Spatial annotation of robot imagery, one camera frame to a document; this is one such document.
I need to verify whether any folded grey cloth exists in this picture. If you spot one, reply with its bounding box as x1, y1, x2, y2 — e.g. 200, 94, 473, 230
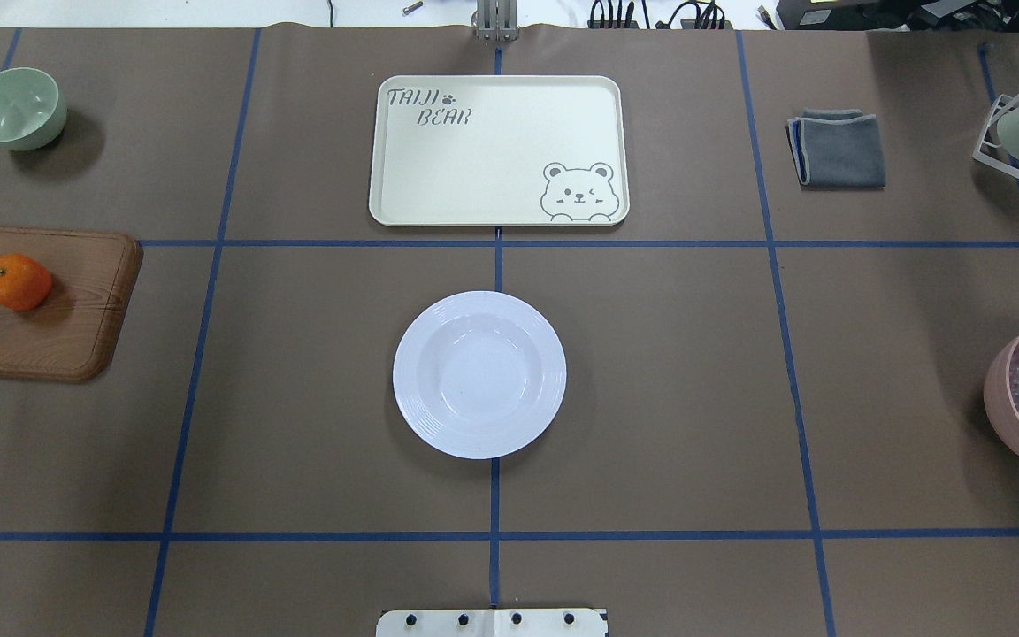
787, 109, 886, 189

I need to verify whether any green ceramic bowl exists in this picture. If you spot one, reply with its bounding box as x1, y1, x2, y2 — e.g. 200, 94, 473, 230
0, 67, 68, 152

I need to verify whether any orange mandarin fruit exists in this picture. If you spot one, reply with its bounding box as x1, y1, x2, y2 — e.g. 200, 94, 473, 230
0, 253, 54, 311

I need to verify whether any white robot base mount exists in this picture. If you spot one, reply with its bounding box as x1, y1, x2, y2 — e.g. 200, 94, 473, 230
375, 608, 609, 636

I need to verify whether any cream bear print tray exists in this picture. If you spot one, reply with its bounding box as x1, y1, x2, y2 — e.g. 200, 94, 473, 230
368, 75, 631, 228

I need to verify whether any white round plate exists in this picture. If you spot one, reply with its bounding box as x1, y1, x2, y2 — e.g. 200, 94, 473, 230
392, 291, 569, 460

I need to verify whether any black cables bundle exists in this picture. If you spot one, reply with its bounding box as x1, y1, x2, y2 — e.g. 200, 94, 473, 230
587, 0, 733, 32

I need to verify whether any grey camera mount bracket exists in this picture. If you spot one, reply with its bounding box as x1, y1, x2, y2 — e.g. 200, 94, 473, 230
471, 0, 520, 43

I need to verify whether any brown wooden tray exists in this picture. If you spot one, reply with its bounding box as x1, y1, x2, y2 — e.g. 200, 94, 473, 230
0, 226, 142, 382

